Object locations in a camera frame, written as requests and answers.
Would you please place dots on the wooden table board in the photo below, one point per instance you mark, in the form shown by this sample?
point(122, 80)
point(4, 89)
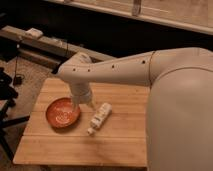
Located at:
point(121, 141)

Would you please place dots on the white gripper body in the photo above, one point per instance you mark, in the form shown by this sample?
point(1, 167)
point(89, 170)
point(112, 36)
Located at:
point(81, 93)

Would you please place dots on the orange ceramic bowl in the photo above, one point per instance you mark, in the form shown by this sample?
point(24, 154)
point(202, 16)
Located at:
point(60, 113)

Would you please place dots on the long wooden beam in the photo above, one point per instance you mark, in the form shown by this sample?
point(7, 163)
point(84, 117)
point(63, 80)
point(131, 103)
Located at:
point(50, 45)

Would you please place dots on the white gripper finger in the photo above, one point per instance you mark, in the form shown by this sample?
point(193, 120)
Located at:
point(74, 106)
point(90, 104)

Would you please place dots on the black tripod stand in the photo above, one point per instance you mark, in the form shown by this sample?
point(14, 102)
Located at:
point(8, 94)

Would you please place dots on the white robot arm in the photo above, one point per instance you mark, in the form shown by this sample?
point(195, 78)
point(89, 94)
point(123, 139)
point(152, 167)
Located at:
point(179, 114)

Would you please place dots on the white plastic bottle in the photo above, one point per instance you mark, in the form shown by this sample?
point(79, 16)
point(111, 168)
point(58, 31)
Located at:
point(99, 117)

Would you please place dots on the small white box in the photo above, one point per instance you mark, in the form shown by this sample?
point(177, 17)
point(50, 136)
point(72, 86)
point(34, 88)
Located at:
point(34, 33)

